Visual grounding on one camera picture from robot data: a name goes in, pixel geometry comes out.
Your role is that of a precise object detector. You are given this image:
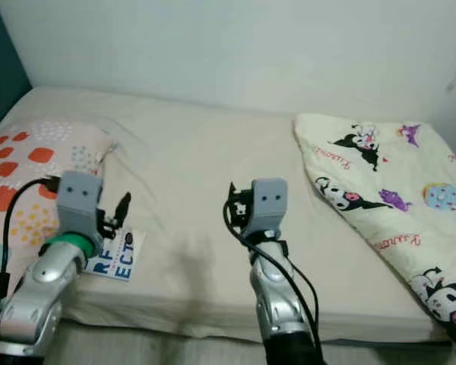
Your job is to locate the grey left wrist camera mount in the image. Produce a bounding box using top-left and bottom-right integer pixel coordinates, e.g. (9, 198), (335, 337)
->
(57, 170), (105, 240)

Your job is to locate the cream bed sheet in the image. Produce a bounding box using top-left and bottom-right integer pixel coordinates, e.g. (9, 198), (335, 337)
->
(0, 86), (456, 343)

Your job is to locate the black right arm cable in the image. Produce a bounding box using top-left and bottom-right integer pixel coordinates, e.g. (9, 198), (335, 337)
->
(223, 202), (324, 358)

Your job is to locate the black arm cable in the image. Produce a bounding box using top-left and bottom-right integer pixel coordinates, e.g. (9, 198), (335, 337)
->
(223, 202), (324, 358)
(0, 176), (62, 351)

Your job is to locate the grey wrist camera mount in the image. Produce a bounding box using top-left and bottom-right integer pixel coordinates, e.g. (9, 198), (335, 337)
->
(247, 179), (288, 238)
(57, 170), (105, 240)

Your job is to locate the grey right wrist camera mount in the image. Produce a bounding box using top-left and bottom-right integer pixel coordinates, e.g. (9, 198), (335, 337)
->
(247, 179), (288, 238)

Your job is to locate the cream cartoon print blanket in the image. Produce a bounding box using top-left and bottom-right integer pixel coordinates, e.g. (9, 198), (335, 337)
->
(293, 113), (456, 358)

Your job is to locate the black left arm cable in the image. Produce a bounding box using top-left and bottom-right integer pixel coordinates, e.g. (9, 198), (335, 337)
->
(0, 176), (62, 351)

